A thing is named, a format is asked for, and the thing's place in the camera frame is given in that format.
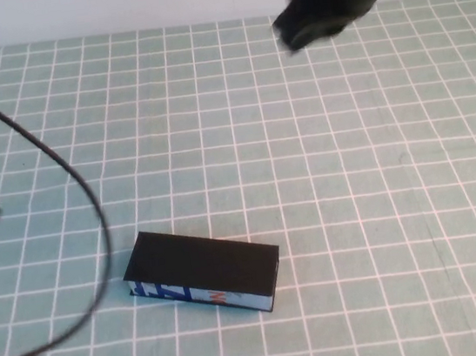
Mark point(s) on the black glasses case blue print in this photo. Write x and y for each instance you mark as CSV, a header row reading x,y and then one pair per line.
x,y
201,262

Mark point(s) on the green checked tablecloth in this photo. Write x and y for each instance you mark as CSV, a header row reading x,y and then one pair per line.
x,y
305,156

